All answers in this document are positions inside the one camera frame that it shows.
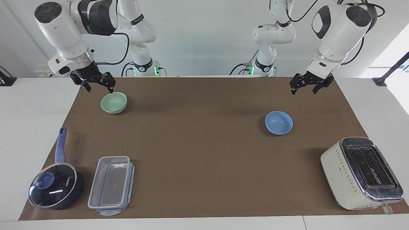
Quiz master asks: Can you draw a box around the clear container lid blue seal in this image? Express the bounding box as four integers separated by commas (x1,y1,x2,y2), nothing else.
95,162,135,216

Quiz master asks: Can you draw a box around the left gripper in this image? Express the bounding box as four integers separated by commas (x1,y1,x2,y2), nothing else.
289,71,335,95

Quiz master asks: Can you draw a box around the glass lid with blue knob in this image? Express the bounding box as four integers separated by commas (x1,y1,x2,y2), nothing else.
28,163,78,209

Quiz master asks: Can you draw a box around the blue bowl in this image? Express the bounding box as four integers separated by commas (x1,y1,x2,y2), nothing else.
265,111,293,136

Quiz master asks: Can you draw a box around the clear plastic container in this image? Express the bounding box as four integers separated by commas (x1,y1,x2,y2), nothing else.
88,156,131,211

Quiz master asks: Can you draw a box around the black cable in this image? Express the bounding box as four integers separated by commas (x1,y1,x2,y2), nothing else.
285,0,320,23
95,32,130,65
229,49,260,76
120,62,135,77
340,3,386,65

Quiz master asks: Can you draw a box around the white wall socket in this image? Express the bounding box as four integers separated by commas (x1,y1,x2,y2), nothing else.
35,62,56,78

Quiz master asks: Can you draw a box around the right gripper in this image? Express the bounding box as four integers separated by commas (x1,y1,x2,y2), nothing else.
70,61,116,94

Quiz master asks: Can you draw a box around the black stand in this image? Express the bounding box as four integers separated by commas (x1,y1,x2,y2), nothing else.
372,52,409,87
0,66,17,87

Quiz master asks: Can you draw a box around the cream and chrome toaster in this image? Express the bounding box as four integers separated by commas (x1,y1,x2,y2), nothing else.
320,137,404,214

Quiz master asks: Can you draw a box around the green bowl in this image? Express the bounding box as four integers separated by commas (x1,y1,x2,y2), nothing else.
100,92,128,114

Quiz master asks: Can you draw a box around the dark blue saucepan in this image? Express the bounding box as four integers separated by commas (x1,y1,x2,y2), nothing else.
28,127,85,211

